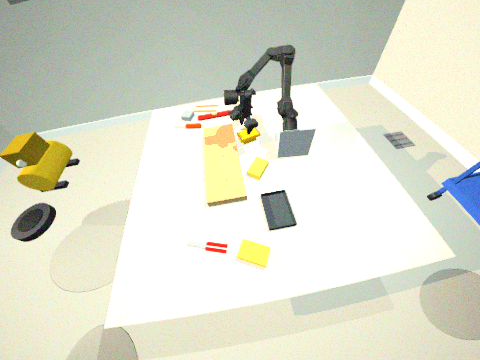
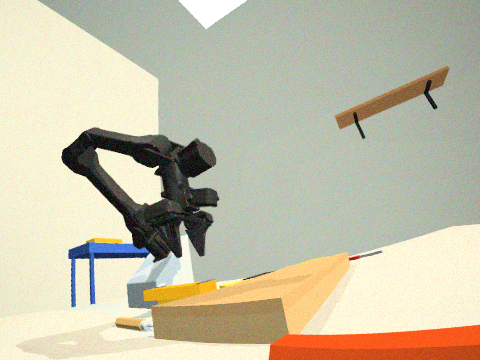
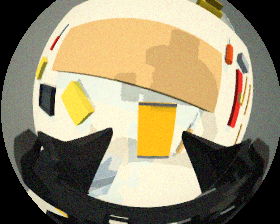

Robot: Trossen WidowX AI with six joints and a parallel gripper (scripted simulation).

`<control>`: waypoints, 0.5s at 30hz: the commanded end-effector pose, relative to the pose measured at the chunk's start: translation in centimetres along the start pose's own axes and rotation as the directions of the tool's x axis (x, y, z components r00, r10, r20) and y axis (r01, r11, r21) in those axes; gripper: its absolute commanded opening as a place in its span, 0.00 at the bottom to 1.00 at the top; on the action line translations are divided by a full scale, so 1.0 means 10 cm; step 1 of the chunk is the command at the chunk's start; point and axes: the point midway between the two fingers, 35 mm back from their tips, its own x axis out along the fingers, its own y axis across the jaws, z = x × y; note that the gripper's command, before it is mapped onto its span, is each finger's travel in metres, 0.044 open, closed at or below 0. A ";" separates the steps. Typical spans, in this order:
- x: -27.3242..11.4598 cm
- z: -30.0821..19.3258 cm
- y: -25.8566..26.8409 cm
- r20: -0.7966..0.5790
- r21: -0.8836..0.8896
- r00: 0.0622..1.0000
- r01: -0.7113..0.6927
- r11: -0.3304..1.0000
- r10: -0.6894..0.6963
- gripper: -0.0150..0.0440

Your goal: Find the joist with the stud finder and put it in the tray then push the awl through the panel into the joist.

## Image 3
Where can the orange-handled awl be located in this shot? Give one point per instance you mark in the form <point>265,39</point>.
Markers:
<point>191,129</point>

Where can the tan wooden board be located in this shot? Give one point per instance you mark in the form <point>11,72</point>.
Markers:
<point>146,54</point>

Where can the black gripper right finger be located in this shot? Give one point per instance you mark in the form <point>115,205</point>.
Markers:
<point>210,160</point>

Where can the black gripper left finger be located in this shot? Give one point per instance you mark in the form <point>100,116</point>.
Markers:
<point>82,156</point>

